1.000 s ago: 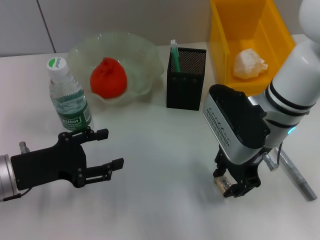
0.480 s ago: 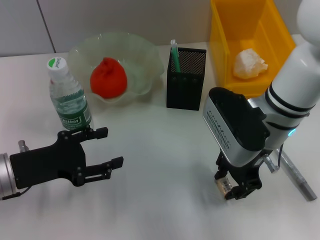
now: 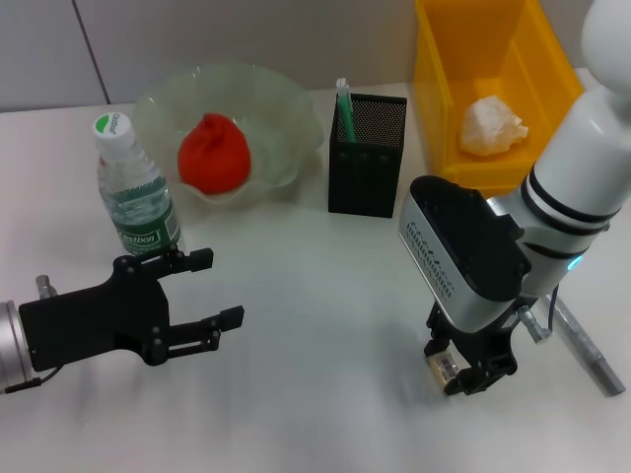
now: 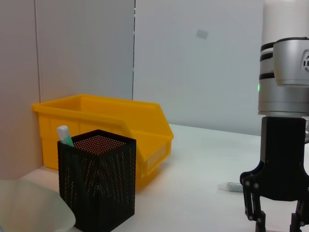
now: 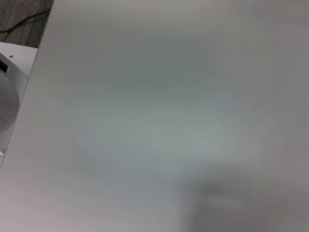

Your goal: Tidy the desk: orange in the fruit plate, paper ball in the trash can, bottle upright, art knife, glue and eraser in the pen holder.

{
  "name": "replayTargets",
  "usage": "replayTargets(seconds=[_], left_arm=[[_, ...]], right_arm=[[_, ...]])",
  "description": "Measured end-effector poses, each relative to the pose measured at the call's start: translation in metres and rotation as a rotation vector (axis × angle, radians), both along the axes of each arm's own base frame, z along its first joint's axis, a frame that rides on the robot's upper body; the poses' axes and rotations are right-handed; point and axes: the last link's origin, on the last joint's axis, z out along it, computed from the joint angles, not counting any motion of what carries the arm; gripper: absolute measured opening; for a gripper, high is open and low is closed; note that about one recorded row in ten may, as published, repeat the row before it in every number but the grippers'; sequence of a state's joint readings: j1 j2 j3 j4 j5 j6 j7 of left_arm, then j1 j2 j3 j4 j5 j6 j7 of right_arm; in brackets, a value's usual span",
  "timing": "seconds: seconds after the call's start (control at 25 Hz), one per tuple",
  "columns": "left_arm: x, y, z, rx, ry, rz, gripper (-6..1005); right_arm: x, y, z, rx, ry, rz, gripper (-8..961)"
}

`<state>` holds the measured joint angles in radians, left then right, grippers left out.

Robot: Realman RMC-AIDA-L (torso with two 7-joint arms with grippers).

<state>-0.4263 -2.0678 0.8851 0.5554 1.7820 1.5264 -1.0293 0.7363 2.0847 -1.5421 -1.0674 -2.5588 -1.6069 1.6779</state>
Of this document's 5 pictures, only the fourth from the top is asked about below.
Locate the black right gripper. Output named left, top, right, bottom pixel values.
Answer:
left=239, top=116, right=309, bottom=232

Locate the grey marker pen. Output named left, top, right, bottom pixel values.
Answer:
left=217, top=181, right=245, bottom=193

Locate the black mesh pen holder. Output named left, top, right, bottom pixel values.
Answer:
left=57, top=129, right=137, bottom=232

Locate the green glass fruit bowl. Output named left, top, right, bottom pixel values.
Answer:
left=0, top=179, right=77, bottom=232

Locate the yellow plastic bin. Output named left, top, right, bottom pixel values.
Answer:
left=31, top=93, right=175, bottom=194

